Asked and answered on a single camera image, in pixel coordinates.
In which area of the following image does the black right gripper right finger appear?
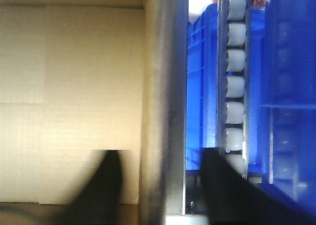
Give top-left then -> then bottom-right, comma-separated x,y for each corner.
201,148 -> 316,225

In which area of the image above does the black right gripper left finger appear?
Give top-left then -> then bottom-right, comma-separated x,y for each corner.
55,150 -> 122,225

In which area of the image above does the brown cardboard box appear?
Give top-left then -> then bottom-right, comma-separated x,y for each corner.
0,0 -> 149,225

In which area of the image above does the blue plastic bin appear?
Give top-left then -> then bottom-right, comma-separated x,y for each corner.
248,0 -> 316,214

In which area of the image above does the lower blue plastic crate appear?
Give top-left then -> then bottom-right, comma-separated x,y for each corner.
186,3 -> 218,170

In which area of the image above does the middle grey roller track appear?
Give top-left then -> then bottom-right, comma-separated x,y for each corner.
216,0 -> 252,179

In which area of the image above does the metal shelf side rail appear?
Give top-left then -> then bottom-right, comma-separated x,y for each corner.
139,0 -> 188,225

